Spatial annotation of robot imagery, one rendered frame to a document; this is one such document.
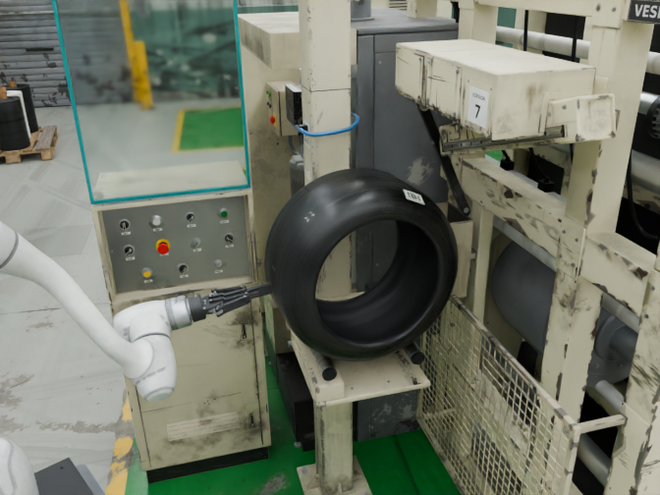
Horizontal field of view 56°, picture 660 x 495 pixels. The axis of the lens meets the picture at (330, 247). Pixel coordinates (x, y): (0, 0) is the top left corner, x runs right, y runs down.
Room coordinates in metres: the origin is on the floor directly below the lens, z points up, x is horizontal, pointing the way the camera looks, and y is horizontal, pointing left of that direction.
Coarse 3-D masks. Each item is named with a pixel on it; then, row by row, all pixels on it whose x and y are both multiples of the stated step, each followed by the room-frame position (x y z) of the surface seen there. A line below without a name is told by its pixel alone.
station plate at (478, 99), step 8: (472, 88) 1.43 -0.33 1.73; (472, 96) 1.43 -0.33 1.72; (480, 96) 1.39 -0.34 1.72; (488, 96) 1.36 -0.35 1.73; (472, 104) 1.42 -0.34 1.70; (480, 104) 1.39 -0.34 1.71; (472, 112) 1.42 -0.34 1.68; (480, 112) 1.38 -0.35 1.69; (472, 120) 1.42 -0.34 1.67; (480, 120) 1.38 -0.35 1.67
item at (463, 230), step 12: (444, 204) 2.11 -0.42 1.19; (456, 216) 2.05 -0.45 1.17; (456, 228) 1.92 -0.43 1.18; (468, 228) 1.93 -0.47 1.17; (456, 240) 1.92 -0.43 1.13; (468, 240) 1.93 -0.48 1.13; (468, 252) 1.93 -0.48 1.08; (468, 264) 1.93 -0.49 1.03; (468, 276) 1.94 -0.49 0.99; (456, 288) 1.92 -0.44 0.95
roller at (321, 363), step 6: (312, 354) 1.61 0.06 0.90; (318, 354) 1.58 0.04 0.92; (318, 360) 1.55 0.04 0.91; (324, 360) 1.54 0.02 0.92; (330, 360) 1.54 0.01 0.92; (318, 366) 1.53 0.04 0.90; (324, 366) 1.51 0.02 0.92; (330, 366) 1.51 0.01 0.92; (324, 372) 1.49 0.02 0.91; (330, 372) 1.50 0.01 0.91; (336, 372) 1.50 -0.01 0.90; (324, 378) 1.49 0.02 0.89; (330, 378) 1.49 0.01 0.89
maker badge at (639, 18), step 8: (632, 0) 1.42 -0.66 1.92; (640, 0) 1.39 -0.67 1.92; (648, 0) 1.37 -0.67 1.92; (656, 0) 1.35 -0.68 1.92; (632, 8) 1.41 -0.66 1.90; (640, 8) 1.39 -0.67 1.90; (648, 8) 1.37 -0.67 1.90; (656, 8) 1.35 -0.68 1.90; (632, 16) 1.41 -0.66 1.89; (640, 16) 1.39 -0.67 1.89; (648, 16) 1.36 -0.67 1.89; (656, 16) 1.34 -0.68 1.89; (656, 24) 1.34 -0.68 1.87
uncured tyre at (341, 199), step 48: (336, 192) 1.59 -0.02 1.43; (384, 192) 1.58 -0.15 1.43; (288, 240) 1.54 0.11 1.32; (336, 240) 1.50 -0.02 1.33; (432, 240) 1.59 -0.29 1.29; (288, 288) 1.48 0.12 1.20; (384, 288) 1.83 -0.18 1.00; (432, 288) 1.73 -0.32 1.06; (336, 336) 1.49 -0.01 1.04; (384, 336) 1.67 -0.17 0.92
